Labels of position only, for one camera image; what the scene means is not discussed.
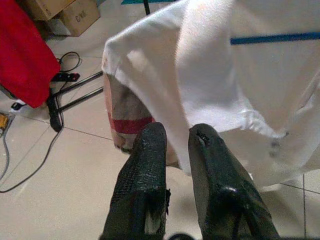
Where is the black power cable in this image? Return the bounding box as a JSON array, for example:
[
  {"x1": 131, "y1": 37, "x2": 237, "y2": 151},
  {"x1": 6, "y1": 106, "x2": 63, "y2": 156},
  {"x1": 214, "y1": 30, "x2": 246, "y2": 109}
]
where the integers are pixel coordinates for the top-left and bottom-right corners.
[{"x1": 56, "y1": 51, "x2": 83, "y2": 74}]

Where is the yellow black tool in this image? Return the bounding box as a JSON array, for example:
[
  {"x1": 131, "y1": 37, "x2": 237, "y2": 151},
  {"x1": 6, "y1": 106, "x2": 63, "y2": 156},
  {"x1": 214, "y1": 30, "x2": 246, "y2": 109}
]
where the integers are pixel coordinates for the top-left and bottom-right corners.
[{"x1": 0, "y1": 112, "x2": 15, "y2": 136}]

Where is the blue plastic hanger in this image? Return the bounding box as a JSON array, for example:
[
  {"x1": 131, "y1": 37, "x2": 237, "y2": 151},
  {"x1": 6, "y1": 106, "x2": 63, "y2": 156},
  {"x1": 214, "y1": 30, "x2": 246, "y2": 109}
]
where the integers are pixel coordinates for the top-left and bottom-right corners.
[{"x1": 229, "y1": 31, "x2": 320, "y2": 46}]

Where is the grey floor cable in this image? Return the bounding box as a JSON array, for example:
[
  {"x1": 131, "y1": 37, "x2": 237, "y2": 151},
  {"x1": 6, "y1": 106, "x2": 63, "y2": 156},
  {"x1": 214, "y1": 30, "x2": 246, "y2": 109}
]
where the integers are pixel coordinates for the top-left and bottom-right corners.
[{"x1": 0, "y1": 133, "x2": 11, "y2": 182}]

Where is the teal floor mat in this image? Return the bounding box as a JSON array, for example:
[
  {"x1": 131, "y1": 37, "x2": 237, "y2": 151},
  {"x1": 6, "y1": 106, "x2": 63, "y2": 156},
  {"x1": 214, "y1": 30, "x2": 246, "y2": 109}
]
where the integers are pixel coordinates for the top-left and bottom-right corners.
[{"x1": 121, "y1": 0, "x2": 176, "y2": 5}]

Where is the black floor cable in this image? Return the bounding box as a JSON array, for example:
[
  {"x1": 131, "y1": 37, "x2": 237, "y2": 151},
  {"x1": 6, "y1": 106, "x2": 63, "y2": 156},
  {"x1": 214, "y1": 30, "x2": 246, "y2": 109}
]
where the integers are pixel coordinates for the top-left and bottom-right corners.
[{"x1": 0, "y1": 124, "x2": 62, "y2": 193}]

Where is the cardboard box C/NO print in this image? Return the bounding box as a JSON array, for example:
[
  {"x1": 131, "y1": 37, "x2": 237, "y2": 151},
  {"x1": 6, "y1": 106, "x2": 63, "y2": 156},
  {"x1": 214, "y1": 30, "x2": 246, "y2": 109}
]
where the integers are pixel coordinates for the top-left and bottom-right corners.
[{"x1": 59, "y1": 0, "x2": 101, "y2": 37}]

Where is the red shirt white trim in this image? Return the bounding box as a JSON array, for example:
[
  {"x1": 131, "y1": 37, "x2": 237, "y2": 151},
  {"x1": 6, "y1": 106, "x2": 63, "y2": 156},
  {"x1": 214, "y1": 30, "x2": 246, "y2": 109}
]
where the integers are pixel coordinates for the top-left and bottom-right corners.
[{"x1": 0, "y1": 0, "x2": 61, "y2": 109}]

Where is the black clothes rack silver rail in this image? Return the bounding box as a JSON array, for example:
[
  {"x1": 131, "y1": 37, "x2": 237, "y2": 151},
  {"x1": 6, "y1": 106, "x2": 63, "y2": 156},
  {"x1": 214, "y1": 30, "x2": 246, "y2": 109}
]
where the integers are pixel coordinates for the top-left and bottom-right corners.
[{"x1": 46, "y1": 0, "x2": 151, "y2": 133}]

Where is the cardboard box black print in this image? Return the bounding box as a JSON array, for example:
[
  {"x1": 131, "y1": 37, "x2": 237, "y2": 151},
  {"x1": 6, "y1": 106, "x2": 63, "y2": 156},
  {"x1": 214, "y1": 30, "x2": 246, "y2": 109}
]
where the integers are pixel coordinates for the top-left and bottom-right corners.
[{"x1": 23, "y1": 0, "x2": 76, "y2": 21}]

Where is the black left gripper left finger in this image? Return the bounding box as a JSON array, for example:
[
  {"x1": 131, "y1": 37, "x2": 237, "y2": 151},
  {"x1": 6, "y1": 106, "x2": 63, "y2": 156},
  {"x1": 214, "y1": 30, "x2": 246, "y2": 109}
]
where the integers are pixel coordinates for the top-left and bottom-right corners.
[{"x1": 99, "y1": 122, "x2": 171, "y2": 240}]

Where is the black power strip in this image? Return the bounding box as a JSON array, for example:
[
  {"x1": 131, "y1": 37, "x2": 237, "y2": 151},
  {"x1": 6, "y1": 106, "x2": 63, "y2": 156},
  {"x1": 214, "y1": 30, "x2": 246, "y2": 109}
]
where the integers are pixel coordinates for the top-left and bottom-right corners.
[{"x1": 51, "y1": 72, "x2": 81, "y2": 83}]

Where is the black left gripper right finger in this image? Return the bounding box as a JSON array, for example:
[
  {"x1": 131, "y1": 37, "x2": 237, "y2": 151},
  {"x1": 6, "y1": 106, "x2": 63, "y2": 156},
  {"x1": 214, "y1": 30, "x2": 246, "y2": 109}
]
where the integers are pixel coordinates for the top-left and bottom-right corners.
[{"x1": 187, "y1": 123, "x2": 280, "y2": 240}]

